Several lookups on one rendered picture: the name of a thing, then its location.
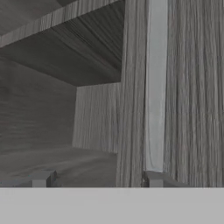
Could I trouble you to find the grey wood cabinet door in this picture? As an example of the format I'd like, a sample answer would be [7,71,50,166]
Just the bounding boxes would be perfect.
[115,0,224,188]

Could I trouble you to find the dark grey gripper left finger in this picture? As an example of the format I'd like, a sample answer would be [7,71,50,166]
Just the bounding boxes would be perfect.
[0,170,59,188]

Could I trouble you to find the pale grey bar door handle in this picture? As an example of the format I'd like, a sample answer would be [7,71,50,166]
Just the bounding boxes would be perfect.
[143,0,169,173]

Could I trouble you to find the grey wood open cabinet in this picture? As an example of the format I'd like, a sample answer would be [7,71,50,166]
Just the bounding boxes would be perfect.
[0,0,126,188]

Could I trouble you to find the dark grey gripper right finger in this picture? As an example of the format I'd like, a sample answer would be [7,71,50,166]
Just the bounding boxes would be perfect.
[142,170,191,188]

